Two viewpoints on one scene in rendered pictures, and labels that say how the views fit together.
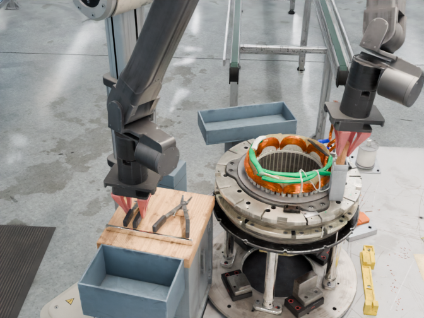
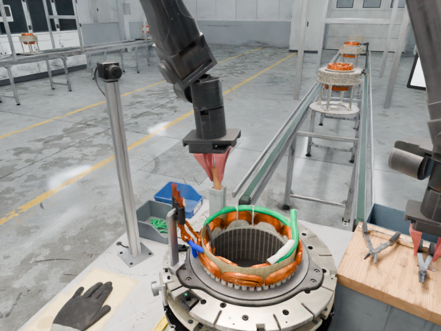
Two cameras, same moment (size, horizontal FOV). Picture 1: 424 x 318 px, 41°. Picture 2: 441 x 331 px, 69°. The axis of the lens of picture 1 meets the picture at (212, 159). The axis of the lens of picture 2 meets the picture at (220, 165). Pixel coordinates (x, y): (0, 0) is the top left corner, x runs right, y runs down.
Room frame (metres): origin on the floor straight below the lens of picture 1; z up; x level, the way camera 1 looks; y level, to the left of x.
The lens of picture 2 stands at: (1.47, -0.06, 1.51)
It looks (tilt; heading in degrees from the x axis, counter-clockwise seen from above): 26 degrees down; 199
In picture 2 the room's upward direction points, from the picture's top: straight up
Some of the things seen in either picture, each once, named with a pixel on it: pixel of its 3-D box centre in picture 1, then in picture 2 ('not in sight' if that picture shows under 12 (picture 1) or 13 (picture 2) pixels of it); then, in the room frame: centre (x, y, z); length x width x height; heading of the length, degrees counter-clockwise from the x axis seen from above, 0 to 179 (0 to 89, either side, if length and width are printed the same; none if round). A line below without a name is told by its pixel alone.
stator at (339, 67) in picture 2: not in sight; (338, 76); (-1.29, -0.04, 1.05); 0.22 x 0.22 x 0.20
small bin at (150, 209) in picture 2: not in sight; (157, 221); (0.62, -0.60, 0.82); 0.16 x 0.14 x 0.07; 87
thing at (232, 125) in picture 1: (245, 159); not in sight; (1.31, -0.09, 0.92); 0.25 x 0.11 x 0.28; 104
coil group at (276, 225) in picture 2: not in sight; (267, 222); (0.92, -0.15, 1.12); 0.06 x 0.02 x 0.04; 82
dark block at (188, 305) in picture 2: not in sight; (189, 301); (1.13, -0.23, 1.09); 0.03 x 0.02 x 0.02; 69
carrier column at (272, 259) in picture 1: (270, 276); not in sight; (0.88, -0.13, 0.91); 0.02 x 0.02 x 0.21
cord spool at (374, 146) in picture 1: (366, 154); not in sight; (1.48, -0.49, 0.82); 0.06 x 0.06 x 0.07
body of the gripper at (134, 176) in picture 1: (132, 168); (440, 205); (0.87, 0.15, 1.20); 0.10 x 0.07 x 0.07; 77
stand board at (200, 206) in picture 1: (158, 222); (396, 265); (0.88, 0.11, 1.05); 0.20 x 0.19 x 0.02; 166
